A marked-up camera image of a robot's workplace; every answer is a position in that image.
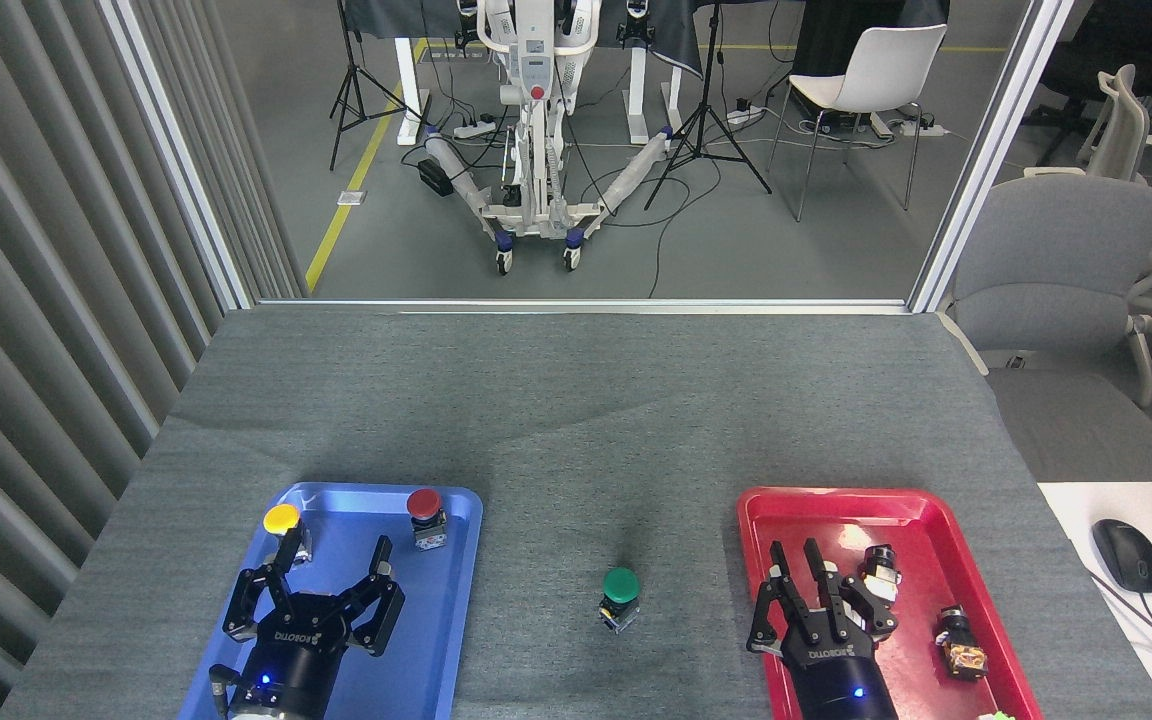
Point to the black power adapter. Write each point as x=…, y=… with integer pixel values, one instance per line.
x=435, y=177

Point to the green push button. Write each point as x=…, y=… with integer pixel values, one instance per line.
x=621, y=583

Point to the white stand on wheels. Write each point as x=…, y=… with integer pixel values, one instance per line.
x=534, y=90

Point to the red plastic tray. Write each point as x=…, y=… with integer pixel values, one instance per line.
x=926, y=560

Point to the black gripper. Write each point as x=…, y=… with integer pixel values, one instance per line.
x=841, y=680
x=301, y=650

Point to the grey office chair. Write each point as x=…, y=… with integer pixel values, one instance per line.
x=1056, y=270

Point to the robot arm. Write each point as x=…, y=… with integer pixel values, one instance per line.
x=266, y=715

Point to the black office chair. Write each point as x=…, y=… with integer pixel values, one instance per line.
x=1096, y=50

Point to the yellow push button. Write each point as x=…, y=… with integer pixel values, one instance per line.
x=280, y=517

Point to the black computer mouse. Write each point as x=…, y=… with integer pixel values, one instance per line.
x=1126, y=555

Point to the white plastic chair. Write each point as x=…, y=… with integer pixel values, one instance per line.
x=881, y=70

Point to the small green object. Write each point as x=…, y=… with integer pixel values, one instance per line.
x=998, y=716

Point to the white table leg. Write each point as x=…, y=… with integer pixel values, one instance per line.
x=640, y=95
x=408, y=90

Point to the white power strip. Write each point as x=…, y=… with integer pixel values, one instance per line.
x=473, y=129
x=744, y=115
x=916, y=128

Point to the black tripod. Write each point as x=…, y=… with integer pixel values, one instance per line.
x=351, y=90
x=706, y=120

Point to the black selector switch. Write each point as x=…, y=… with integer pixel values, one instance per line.
x=883, y=570

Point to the white office chair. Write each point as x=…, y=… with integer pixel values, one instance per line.
x=1126, y=120

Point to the black switch with yellow base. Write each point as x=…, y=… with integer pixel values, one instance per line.
x=961, y=645

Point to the metal floor plate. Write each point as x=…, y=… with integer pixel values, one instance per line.
x=352, y=198

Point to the blue plastic tray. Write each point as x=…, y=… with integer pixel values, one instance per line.
x=426, y=620

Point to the silver post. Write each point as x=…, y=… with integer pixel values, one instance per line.
x=986, y=150
x=176, y=150

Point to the red push button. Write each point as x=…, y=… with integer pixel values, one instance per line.
x=424, y=503

